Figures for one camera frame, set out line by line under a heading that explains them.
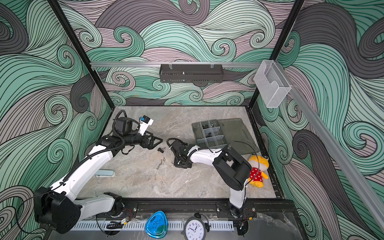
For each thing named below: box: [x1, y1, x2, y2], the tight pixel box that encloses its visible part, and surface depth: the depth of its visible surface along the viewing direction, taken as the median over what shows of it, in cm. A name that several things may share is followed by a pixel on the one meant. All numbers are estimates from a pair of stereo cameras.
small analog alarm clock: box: [181, 212, 211, 240], surface depth 67 cm
